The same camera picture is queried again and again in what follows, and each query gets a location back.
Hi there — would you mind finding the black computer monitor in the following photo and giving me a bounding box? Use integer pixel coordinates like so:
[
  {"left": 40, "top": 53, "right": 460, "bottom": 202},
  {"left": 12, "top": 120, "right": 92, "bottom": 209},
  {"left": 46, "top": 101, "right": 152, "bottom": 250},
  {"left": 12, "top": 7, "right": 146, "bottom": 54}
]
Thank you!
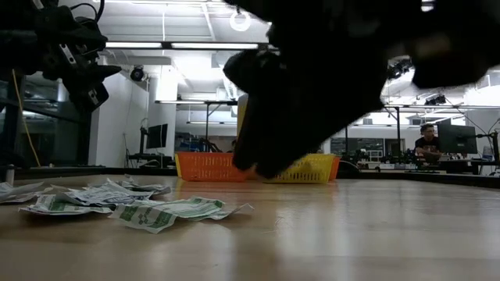
[
  {"left": 437, "top": 123, "right": 478, "bottom": 155},
  {"left": 146, "top": 123, "right": 169, "bottom": 150}
]

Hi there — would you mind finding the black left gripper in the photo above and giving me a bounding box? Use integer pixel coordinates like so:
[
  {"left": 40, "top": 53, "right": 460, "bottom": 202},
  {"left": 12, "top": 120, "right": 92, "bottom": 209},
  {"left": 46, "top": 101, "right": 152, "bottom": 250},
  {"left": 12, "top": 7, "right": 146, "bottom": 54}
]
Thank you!
[{"left": 38, "top": 23, "right": 122, "bottom": 112}]

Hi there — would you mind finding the black left camera cable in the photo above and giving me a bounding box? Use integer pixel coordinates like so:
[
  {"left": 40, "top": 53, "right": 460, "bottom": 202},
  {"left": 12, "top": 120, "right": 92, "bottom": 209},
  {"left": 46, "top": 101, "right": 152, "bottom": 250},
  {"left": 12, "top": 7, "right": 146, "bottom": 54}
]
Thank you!
[{"left": 70, "top": 0, "right": 105, "bottom": 24}]

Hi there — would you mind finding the yellow cable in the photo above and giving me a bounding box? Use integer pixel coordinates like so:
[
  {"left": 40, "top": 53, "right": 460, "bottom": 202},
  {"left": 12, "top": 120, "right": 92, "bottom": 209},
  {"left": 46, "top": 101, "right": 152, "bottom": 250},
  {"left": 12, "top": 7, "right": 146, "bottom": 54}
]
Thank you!
[{"left": 11, "top": 69, "right": 41, "bottom": 168}]

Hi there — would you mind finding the white ring lamp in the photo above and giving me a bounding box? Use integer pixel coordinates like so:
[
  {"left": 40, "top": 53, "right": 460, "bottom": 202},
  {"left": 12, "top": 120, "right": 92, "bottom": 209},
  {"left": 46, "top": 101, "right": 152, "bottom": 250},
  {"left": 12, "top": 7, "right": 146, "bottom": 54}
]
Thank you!
[{"left": 229, "top": 10, "right": 252, "bottom": 33}]

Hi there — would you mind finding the orange plastic basket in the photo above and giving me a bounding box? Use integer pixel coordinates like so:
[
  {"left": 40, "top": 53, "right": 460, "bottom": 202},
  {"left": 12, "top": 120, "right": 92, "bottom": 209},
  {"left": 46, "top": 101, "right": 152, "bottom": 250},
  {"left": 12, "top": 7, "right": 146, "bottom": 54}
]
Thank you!
[
  {"left": 330, "top": 155, "right": 341, "bottom": 181},
  {"left": 175, "top": 151, "right": 251, "bottom": 183}
]

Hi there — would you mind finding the dark office desk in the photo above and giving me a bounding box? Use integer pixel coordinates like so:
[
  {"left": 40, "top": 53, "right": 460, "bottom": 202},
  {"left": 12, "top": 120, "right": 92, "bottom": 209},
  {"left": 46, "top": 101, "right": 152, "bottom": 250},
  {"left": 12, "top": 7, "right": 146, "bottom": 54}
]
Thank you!
[
  {"left": 439, "top": 158, "right": 500, "bottom": 176},
  {"left": 125, "top": 152, "right": 175, "bottom": 169}
]

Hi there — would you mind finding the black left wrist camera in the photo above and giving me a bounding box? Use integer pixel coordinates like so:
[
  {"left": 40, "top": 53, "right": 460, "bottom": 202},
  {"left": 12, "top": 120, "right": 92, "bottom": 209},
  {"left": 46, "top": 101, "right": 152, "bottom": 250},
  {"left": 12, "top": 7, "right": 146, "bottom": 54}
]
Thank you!
[{"left": 38, "top": 3, "right": 98, "bottom": 27}]

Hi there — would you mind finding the long overhead light bar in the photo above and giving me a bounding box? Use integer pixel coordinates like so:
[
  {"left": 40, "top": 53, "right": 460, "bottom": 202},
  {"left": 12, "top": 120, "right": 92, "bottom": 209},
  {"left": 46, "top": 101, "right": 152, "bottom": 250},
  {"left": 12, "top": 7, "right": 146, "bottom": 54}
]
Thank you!
[{"left": 105, "top": 40, "right": 274, "bottom": 52}]

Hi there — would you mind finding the white pad packet dark print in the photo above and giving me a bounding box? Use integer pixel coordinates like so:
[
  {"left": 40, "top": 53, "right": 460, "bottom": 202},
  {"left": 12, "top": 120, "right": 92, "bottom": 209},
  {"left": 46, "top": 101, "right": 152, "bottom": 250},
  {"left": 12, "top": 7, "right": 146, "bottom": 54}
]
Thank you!
[
  {"left": 87, "top": 178, "right": 130, "bottom": 193},
  {"left": 116, "top": 177, "right": 173, "bottom": 196},
  {"left": 64, "top": 187, "right": 155, "bottom": 208},
  {"left": 0, "top": 189, "right": 54, "bottom": 205}
]

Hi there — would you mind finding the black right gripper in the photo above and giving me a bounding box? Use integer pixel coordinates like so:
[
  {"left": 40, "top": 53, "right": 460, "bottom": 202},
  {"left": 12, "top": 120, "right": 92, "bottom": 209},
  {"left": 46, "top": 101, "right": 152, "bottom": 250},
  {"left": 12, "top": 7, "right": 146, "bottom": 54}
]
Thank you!
[{"left": 224, "top": 50, "right": 391, "bottom": 180}]

